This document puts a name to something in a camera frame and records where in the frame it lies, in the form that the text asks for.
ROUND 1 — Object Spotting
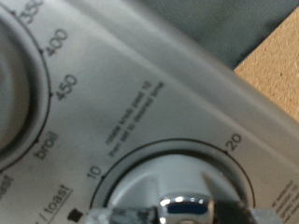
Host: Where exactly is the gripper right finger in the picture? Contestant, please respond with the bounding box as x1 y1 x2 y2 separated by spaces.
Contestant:
201 172 285 224

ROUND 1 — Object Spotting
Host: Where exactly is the silver oven knob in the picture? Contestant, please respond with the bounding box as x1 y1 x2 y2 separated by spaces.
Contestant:
89 138 257 224
0 11 52 173

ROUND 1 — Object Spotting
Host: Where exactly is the silver toaster oven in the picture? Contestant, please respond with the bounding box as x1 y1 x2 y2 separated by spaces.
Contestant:
0 0 299 224

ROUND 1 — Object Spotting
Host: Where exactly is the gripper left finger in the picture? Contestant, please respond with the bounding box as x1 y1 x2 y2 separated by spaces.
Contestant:
86 204 161 224

